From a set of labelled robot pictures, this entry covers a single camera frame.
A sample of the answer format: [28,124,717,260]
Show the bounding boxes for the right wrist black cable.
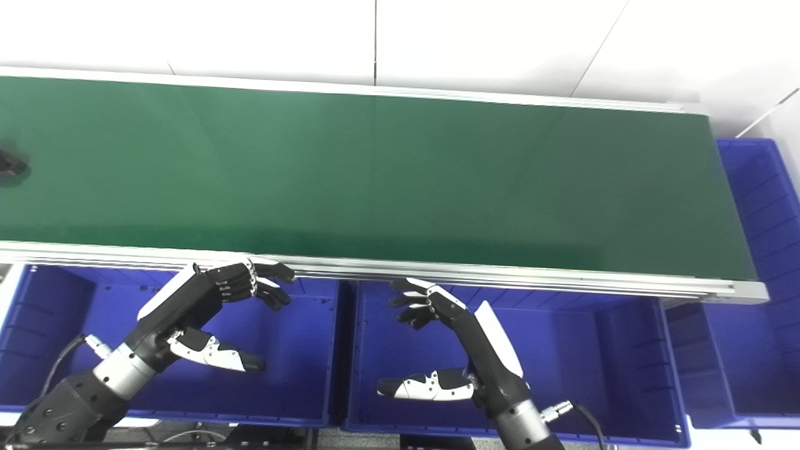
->
[541,401,608,450]

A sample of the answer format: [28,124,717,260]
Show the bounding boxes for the black metal flange part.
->
[0,149,29,182]

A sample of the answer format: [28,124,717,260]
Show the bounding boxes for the green conveyor belt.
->
[0,66,769,305]
[0,76,758,281]

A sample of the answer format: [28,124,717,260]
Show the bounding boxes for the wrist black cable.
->
[541,401,608,450]
[12,334,114,438]

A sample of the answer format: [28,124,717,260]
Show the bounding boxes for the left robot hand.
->
[124,256,296,374]

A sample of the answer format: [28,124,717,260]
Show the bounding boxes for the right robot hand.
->
[376,277,530,411]

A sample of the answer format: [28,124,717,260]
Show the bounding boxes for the blue plastic bin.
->
[342,281,692,449]
[666,137,800,433]
[0,262,342,429]

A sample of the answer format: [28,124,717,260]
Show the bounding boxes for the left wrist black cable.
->
[12,334,114,438]

